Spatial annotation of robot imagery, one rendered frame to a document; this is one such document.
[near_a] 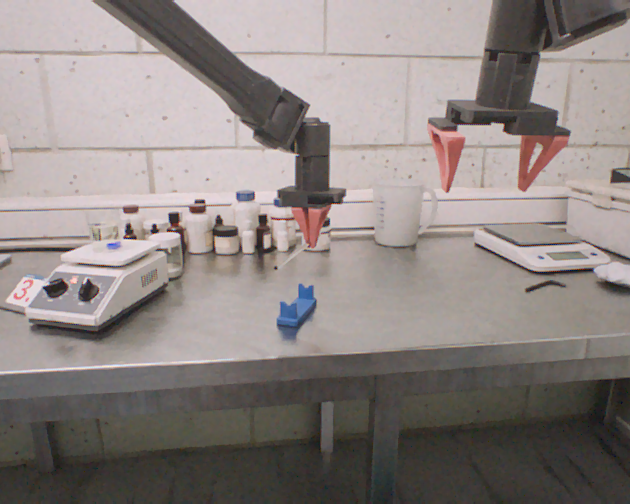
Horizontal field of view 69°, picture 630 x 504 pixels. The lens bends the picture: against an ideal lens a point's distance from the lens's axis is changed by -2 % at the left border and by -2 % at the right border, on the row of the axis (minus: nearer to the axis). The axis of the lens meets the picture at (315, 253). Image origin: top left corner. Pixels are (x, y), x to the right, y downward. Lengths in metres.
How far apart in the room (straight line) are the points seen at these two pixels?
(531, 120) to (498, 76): 0.06
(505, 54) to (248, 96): 0.32
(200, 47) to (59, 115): 0.76
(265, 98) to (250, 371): 0.37
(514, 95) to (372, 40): 0.78
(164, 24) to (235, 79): 0.12
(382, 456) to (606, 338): 0.37
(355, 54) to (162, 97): 0.49
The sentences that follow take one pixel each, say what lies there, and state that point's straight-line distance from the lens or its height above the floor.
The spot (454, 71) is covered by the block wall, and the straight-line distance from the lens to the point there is 1.34.
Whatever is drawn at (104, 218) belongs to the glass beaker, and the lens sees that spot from 0.82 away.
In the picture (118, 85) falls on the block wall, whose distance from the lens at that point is 1.27.
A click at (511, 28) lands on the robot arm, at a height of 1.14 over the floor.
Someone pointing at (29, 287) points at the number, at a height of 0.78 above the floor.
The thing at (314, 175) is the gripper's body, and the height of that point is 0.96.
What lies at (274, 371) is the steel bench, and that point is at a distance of 0.64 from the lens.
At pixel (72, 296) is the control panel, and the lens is 0.79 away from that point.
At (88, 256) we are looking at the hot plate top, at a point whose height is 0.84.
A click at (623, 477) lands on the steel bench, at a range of 1.68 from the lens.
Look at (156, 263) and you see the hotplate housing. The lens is 0.85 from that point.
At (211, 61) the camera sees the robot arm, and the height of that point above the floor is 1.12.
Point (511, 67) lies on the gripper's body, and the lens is 0.54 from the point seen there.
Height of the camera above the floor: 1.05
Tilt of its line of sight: 16 degrees down
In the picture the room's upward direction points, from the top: straight up
